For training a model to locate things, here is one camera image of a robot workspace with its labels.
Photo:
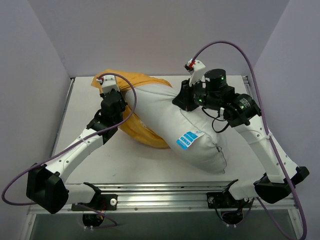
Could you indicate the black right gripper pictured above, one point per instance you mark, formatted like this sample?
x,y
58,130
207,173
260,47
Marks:
x,y
182,99

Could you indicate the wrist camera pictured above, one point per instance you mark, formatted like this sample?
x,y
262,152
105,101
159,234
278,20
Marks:
x,y
196,70
108,83

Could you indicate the yellow pillowcase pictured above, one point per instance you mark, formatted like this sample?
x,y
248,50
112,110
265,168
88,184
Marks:
x,y
134,127

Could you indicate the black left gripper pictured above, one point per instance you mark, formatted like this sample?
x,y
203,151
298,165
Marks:
x,y
116,96

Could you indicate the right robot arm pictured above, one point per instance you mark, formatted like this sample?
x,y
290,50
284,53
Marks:
x,y
241,112

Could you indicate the aluminium front rail frame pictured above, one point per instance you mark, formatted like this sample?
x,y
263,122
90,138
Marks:
x,y
168,211

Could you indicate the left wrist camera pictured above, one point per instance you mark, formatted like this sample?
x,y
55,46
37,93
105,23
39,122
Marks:
x,y
108,83

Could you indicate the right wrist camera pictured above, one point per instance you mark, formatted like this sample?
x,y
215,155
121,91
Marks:
x,y
196,70

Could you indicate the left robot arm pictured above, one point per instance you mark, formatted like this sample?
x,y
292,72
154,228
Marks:
x,y
46,184

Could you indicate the white pillow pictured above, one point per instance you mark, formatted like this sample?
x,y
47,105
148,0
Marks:
x,y
188,133

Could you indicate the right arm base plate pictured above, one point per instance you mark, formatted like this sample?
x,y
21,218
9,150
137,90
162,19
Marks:
x,y
220,200

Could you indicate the aluminium left side rail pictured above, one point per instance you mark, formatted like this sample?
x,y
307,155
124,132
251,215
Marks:
x,y
64,111

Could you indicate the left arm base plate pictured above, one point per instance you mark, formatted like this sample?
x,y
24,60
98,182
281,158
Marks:
x,y
103,202

